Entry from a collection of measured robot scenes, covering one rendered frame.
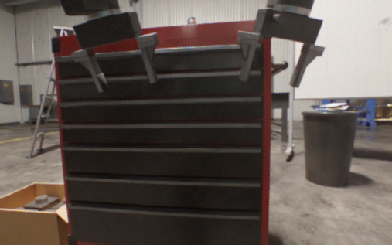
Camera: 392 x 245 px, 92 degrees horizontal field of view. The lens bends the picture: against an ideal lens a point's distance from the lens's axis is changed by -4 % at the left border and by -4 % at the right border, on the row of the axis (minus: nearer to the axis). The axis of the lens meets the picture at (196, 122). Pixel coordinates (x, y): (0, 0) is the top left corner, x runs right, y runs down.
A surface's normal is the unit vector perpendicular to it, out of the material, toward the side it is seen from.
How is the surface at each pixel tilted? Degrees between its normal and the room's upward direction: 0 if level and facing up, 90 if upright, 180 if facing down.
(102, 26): 113
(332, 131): 94
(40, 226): 90
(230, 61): 90
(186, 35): 90
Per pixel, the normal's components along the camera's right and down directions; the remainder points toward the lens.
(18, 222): -0.08, 0.09
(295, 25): 0.11, 0.47
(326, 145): -0.58, 0.15
